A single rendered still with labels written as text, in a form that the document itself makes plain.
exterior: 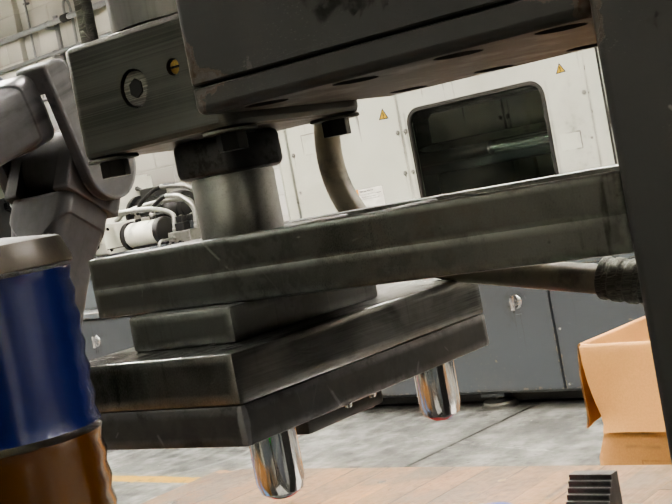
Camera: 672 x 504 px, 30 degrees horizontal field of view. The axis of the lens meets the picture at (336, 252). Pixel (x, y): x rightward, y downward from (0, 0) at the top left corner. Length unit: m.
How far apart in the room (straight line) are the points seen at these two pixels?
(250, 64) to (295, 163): 6.16
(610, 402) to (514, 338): 2.96
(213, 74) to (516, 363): 5.50
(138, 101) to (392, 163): 5.69
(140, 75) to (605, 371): 2.50
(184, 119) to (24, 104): 0.48
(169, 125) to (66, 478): 0.27
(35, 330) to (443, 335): 0.35
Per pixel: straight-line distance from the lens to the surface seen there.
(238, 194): 0.54
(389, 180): 6.23
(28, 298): 0.26
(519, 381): 5.96
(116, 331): 7.89
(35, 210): 1.01
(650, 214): 0.38
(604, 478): 0.80
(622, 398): 2.96
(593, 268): 0.56
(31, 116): 0.98
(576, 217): 0.42
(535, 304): 5.82
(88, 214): 1.01
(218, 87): 0.47
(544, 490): 1.13
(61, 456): 0.26
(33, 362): 0.26
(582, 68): 5.58
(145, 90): 0.53
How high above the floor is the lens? 1.20
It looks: 3 degrees down
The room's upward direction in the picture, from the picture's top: 11 degrees counter-clockwise
